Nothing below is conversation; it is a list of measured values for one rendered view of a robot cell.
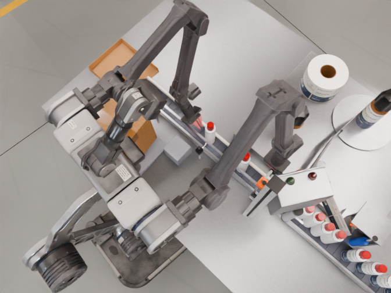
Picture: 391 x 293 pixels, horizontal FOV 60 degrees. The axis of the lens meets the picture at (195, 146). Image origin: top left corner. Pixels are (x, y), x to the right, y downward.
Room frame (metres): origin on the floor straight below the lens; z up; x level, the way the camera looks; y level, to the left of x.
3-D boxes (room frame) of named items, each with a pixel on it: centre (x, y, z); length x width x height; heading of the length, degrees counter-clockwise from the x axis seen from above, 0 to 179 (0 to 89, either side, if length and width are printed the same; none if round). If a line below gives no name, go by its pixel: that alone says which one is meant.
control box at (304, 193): (0.20, -0.32, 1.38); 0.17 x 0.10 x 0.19; 98
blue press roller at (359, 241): (0.04, -0.66, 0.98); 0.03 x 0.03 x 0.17
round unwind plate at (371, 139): (0.62, -0.87, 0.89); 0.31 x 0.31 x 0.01
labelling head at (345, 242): (0.09, -0.67, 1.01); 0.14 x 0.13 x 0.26; 43
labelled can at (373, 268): (-0.07, -0.70, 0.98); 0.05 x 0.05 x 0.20
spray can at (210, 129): (0.59, -0.08, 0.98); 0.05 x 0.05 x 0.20
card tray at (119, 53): (1.07, 0.37, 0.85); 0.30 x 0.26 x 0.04; 43
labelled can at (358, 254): (-0.02, -0.64, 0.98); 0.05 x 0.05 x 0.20
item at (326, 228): (0.10, -0.53, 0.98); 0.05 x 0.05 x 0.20
